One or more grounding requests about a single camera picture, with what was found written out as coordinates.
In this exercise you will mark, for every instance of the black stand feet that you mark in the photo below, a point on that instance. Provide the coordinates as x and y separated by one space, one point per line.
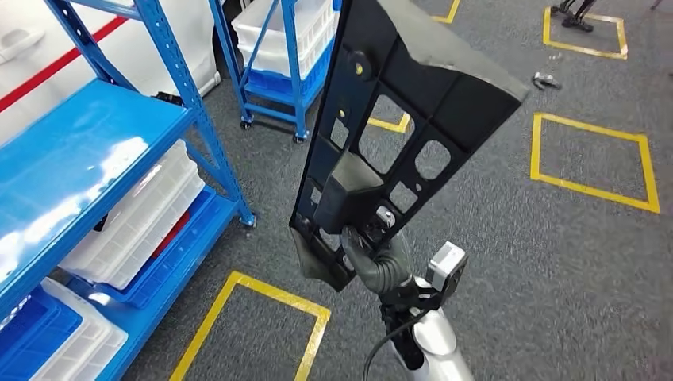
573 22

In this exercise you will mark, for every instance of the black plastic plate bracket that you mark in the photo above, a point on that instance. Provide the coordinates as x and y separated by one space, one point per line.
410 79

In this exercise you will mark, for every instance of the small grey floor object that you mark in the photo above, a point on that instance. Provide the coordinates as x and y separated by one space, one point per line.
547 81

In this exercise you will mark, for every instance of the white car red stripe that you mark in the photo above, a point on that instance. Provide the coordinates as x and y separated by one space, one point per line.
26 16

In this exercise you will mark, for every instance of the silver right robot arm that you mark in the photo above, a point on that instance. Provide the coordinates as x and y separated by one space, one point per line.
441 342

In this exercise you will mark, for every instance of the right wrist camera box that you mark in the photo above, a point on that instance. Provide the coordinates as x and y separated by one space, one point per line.
447 263

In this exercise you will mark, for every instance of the red object in crate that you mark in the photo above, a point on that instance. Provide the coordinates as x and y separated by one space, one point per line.
171 236

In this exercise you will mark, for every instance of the yellow floor tape rectangle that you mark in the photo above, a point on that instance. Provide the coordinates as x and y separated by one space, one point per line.
453 10
583 49
594 127

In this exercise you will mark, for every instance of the blue metal shelf rack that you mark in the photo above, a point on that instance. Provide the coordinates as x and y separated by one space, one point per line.
292 63
79 137

